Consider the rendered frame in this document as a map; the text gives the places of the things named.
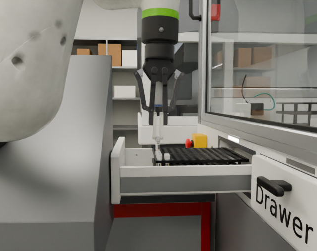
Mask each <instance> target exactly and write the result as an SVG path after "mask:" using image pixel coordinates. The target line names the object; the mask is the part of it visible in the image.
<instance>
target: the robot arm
mask: <svg viewBox="0 0 317 251"><path fill-rule="evenodd" d="M83 1H84V0H0V148H1V147H3V146H4V145H5V144H6V143H7V142H12V141H18V140H22V139H25V138H28V137H31V136H33V135H35V134H37V133H38V132H40V131H42V130H43V129H44V128H45V127H47V126H48V125H49V124H50V123H51V121H52V120H53V119H54V118H55V116H56V114H57V113H58V111H59V109H60V106H61V103H62V99H63V94H64V88H65V82H66V77H67V72H68V66H69V62H70V57H71V52H72V47H73V41H74V37H75V33H76V28H77V24H78V20H79V16H80V12H81V8H82V4H83ZM93 1H94V3H95V4H96V5H98V6H99V7H101V8H103V9H105V10H118V9H128V8H140V9H141V10H142V27H141V42H142V43H143V44H146V45H145V52H144V64H143V66H142V68H141V69H140V70H138V71H134V76H135V78H136V79H137V82H138V87H139V93H140V99H141V104H142V108H143V109H144V110H146V111H148V112H149V121H148V123H149V125H153V129H152V138H153V139H154V140H155V139H156V119H157V113H156V112H154V103H155V88H156V82H158V81H159V82H161V83H162V112H160V139H161V140H163V126H166V125H167V123H168V112H169V111H172V110H174V109H175V105H176V101H177V96H178V92H179V87H180V83H181V80H182V79H183V77H184V75H185V73H183V72H180V71H179V70H177V69H176V66H175V63H174V53H175V47H174V45H176V44H177V43H178V31H179V6H180V0H93ZM143 72H144V73H145V74H146V76H147V77H148V78H149V80H150V81H151V84H150V100H149V106H147V104H146V99H145V93H144V88H143V82H142V78H143ZM173 73H175V76H174V77H175V79H176V80H175V84H174V88H173V92H172V97H171V101H170V106H168V93H167V81H168V80H169V79H170V77H171V76H172V75H173Z"/></svg>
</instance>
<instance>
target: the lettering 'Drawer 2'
mask: <svg viewBox="0 0 317 251"><path fill-rule="evenodd" d="M258 187H260V189H261V191H262V200H261V202H259V201H258V200H257V199H258ZM267 198H269V199H270V197H269V196H267V195H266V194H265V209H266V202H267ZM256 201H257V202H258V203H259V204H262V203H263V190H262V187H261V186H260V185H259V184H257V187H256ZM271 201H273V202H274V203H275V206H273V205H271V206H270V212H271V214H272V215H273V216H275V218H276V217H277V205H276V202H275V200H274V199H271ZM272 207H273V208H274V209H275V213H274V214H273V213H272ZM279 209H280V221H281V223H283V218H284V215H285V222H286V227H288V225H289V220H290V215H291V212H290V211H289V214H288V219H287V216H286V209H285V208H284V209H283V214H281V205H280V204H279ZM295 219H297V220H298V221H299V222H300V226H298V225H297V224H296V223H295ZM295 226H296V227H297V228H299V229H300V230H301V231H302V222H301V220H300V219H299V218H298V217H294V218H293V230H294V233H295V234H296V236H297V237H299V238H302V235H299V234H297V232H296V231H295ZM309 229H310V230H312V231H313V228H312V227H308V225H307V224H306V233H305V243H306V244H307V241H308V230H309Z"/></svg>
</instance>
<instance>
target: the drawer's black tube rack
mask: <svg viewBox="0 0 317 251"><path fill-rule="evenodd" d="M160 152H161V154H162V158H163V160H164V163H162V166H165V163H169V164H170V166H186V165H241V162H249V159H248V158H246V157H244V156H242V155H240V154H238V153H236V152H234V151H232V150H230V149H229V148H227V147H219V148H160ZM165 153H168V154H169V155H170V160H168V161H167V160H165V159H164V154H165ZM235 162H238V164H236V163H235ZM152 163H153V166H156V162H155V159H154V158H153V159H152Z"/></svg>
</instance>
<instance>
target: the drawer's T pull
mask: <svg viewBox="0 0 317 251"><path fill-rule="evenodd" d="M256 181H257V184H259V185H260V186H261V187H263V188H264V189H266V190H267V191H269V192H270V193H272V194H273V195H274V196H276V197H282V196H284V191H291V190H292V186H291V184H290V183H288V182H286V181H284V180H269V179H267V178H265V177H264V176H258V177H257V179H256Z"/></svg>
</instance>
